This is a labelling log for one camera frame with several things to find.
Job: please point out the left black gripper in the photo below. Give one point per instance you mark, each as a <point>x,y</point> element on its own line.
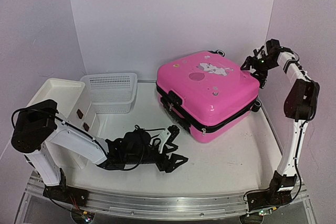
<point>163,166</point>

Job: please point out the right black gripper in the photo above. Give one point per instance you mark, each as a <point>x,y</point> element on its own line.
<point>261,75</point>

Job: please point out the pink hard-shell suitcase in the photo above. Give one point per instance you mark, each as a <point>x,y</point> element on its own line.
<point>207,94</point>

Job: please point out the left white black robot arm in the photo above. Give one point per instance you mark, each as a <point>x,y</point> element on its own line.
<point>41,123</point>

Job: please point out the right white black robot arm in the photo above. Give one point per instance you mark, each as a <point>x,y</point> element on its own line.
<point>300,105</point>

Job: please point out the white perforated plastic basket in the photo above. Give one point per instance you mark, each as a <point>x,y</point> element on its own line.
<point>111,93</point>

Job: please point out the white rectangular foam box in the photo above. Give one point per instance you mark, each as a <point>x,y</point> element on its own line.
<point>74,103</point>

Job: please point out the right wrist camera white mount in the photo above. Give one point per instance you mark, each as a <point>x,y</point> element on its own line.
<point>258,51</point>

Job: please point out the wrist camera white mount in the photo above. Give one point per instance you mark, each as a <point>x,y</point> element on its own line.
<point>258,51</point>
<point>160,140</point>

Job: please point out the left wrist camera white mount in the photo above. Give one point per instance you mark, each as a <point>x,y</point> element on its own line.
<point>160,140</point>

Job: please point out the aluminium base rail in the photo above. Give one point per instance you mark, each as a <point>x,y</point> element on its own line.
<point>149,194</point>

